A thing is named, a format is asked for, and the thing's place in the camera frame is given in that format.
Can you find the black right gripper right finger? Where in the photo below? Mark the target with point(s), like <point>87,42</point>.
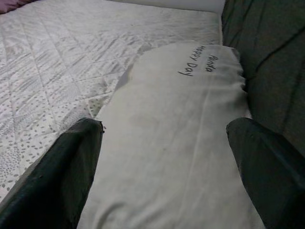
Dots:
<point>274,181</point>

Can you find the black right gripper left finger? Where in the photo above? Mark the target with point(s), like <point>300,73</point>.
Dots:
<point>52,181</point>

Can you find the white lettered pillow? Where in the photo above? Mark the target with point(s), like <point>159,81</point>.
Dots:
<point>166,143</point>

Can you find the purple cartoon print quilt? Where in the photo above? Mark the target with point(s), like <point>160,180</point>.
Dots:
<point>12,4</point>

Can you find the dark tufted headboard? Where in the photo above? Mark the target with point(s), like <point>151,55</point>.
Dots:
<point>269,59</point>

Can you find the white quilted mattress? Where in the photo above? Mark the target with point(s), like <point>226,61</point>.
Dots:
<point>71,59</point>

